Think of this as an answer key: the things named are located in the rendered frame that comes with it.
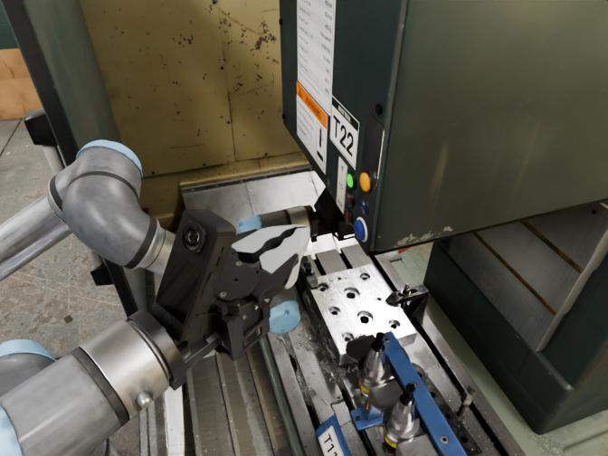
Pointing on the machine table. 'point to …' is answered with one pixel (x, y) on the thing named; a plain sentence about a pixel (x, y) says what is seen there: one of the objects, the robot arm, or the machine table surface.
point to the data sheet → (316, 48)
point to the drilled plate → (333, 327)
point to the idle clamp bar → (451, 416)
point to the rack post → (366, 417)
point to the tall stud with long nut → (465, 401)
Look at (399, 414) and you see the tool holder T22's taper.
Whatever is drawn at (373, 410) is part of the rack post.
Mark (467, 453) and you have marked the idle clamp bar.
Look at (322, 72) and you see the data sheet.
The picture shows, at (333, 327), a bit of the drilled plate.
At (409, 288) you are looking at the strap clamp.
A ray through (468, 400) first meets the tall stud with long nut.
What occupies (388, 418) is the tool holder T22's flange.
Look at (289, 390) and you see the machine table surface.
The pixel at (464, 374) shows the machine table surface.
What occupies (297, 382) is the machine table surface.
